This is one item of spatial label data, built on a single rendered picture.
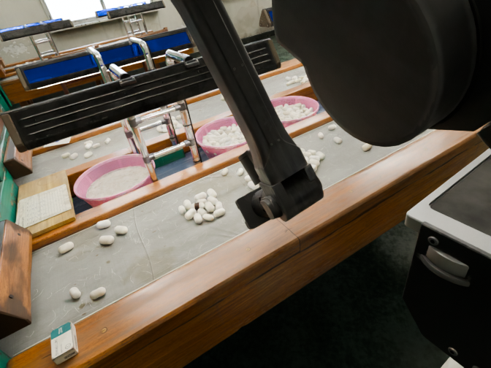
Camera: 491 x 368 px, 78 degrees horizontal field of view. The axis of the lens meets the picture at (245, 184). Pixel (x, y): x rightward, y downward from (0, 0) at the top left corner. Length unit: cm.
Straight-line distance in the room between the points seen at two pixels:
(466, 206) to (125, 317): 57
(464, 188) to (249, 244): 44
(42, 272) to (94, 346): 31
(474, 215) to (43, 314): 77
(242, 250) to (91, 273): 36
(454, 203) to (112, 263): 70
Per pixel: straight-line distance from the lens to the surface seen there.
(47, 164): 146
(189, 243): 77
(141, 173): 114
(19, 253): 85
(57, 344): 68
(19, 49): 572
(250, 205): 60
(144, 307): 66
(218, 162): 100
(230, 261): 67
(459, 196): 39
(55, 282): 86
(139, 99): 72
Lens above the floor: 127
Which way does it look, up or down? 35 degrees down
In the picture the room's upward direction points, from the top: 10 degrees counter-clockwise
